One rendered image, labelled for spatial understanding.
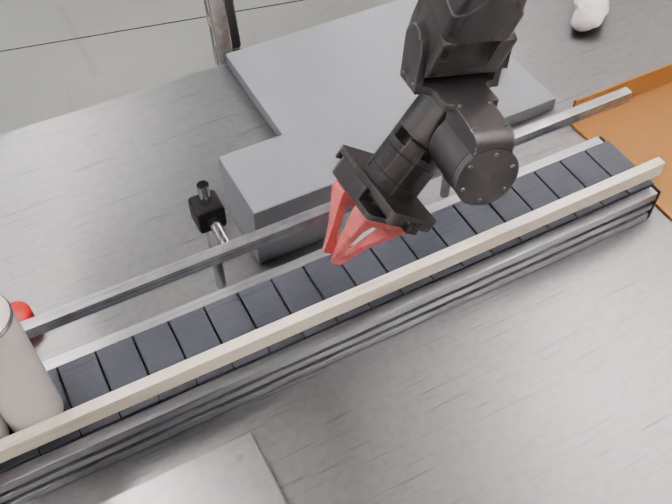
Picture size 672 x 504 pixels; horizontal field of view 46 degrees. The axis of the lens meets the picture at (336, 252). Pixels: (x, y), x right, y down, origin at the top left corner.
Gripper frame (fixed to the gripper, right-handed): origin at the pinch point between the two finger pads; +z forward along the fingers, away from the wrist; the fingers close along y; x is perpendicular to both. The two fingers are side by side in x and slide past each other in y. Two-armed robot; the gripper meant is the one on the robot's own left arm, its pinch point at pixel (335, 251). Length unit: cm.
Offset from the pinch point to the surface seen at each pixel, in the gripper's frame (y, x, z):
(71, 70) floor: -168, 60, 74
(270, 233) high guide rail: -3.4, -5.7, 1.6
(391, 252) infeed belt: -1.1, 9.5, -0.2
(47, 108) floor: -154, 51, 82
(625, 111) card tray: -10, 46, -24
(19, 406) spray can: 2.2, -25.2, 20.0
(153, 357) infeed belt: -0.9, -11.8, 17.1
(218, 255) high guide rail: -3.4, -9.9, 5.2
